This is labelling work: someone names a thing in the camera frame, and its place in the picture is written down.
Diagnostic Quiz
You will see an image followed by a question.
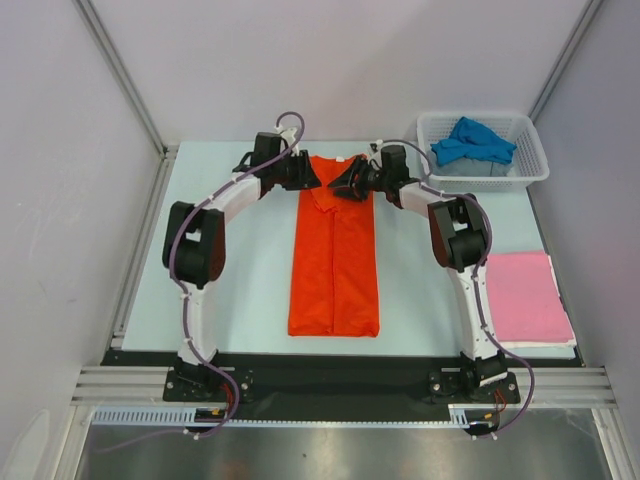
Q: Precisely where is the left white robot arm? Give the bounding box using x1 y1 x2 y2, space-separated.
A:
162 127 321 402

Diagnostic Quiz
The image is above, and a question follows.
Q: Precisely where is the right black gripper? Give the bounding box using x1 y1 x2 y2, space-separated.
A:
328 156 390 203

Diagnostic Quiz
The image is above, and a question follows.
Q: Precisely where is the grey t shirt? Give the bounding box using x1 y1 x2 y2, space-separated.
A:
423 157 513 177

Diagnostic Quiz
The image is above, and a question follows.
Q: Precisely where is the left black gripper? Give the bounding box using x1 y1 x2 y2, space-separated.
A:
270 150 320 191

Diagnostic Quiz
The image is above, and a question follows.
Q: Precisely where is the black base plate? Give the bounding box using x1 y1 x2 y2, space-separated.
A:
100 351 581 424

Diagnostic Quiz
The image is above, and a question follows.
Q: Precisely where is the blue t shirt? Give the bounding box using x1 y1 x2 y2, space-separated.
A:
430 117 517 165

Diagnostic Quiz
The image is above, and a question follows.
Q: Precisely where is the orange t shirt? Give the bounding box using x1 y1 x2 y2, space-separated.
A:
288 156 380 337

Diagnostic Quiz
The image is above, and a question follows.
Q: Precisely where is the pink folded t shirt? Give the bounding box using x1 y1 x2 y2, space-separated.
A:
486 250 576 343

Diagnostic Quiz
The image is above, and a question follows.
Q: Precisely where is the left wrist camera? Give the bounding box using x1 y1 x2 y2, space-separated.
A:
276 127 300 155

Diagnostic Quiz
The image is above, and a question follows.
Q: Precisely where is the corner aluminium post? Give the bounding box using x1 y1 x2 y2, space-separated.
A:
72 0 168 159
528 0 608 123

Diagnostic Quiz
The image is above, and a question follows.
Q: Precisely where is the white plastic basket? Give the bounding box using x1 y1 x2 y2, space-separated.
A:
416 111 550 192

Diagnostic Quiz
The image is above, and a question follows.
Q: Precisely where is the right corner aluminium post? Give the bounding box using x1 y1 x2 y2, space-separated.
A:
528 0 608 123

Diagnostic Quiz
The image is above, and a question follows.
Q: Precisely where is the white folded t shirt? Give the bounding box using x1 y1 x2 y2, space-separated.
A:
499 340 576 360

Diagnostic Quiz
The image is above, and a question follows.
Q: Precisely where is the left corner aluminium post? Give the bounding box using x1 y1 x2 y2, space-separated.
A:
72 0 168 159

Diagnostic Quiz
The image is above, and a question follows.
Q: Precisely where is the white cable duct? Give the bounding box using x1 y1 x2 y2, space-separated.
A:
89 402 501 430

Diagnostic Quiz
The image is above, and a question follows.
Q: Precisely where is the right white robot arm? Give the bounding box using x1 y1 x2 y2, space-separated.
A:
328 145 518 406

